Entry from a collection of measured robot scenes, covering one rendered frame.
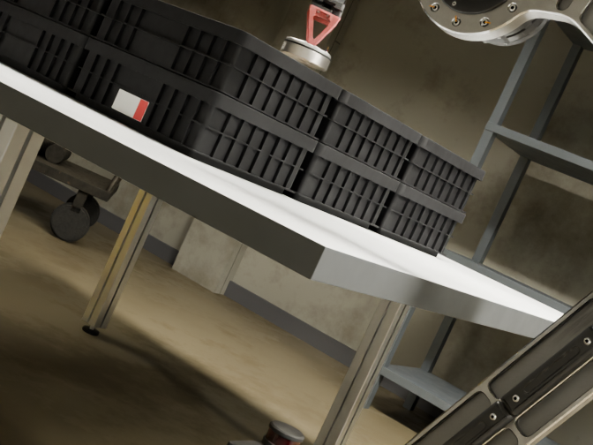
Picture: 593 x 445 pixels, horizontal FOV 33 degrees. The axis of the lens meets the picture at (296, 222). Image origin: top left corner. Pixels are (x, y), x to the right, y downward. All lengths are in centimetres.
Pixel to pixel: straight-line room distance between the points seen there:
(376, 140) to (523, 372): 83
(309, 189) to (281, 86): 24
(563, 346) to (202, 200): 49
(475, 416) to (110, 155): 58
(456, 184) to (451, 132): 239
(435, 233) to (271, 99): 69
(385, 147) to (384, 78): 288
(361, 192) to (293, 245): 98
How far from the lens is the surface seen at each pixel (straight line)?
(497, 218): 436
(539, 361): 134
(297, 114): 187
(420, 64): 489
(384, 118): 204
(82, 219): 466
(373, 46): 503
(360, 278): 119
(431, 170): 224
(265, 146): 183
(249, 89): 176
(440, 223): 235
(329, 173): 198
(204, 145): 173
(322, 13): 209
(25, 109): 142
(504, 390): 136
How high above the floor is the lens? 77
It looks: 3 degrees down
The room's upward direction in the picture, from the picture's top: 25 degrees clockwise
